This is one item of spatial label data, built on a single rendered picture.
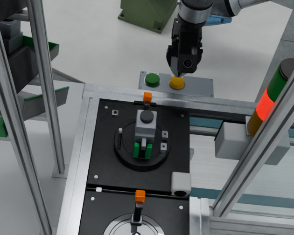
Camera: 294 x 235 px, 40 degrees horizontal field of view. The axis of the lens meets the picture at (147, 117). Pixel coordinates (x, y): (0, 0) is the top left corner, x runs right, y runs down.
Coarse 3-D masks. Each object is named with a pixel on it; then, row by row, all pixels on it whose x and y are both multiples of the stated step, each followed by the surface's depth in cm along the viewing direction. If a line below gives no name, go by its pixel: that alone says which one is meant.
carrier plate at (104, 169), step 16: (128, 112) 106; (160, 112) 107; (176, 112) 107; (96, 128) 102; (112, 128) 102; (176, 128) 104; (96, 144) 99; (112, 144) 100; (176, 144) 102; (96, 160) 97; (112, 160) 97; (176, 160) 99; (96, 176) 94; (112, 176) 95; (128, 176) 95; (144, 176) 96; (160, 176) 96; (160, 192) 95
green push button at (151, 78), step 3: (147, 75) 113; (150, 75) 113; (153, 75) 114; (156, 75) 114; (147, 78) 113; (150, 78) 113; (153, 78) 113; (156, 78) 113; (159, 78) 113; (147, 81) 112; (150, 81) 112; (153, 81) 112; (156, 81) 112; (150, 84) 112; (153, 84) 112; (156, 84) 113
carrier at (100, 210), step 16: (96, 192) 92; (96, 208) 90; (112, 208) 91; (128, 208) 91; (144, 208) 91; (160, 208) 92; (176, 208) 92; (80, 224) 88; (96, 224) 88; (112, 224) 86; (128, 224) 87; (144, 224) 87; (160, 224) 90; (176, 224) 90
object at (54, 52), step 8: (24, 40) 85; (32, 40) 85; (24, 48) 67; (32, 48) 85; (56, 48) 84; (8, 56) 80; (16, 56) 65; (24, 56) 68; (32, 56) 71; (16, 64) 65; (24, 64) 69; (32, 64) 72; (16, 72) 66; (24, 72) 70; (32, 72) 73; (16, 80) 67; (24, 80) 71; (16, 88) 68
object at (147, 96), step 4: (144, 92) 98; (148, 92) 98; (144, 96) 96; (148, 96) 96; (144, 100) 97; (148, 100) 97; (144, 104) 96; (148, 104) 96; (144, 108) 99; (148, 108) 99
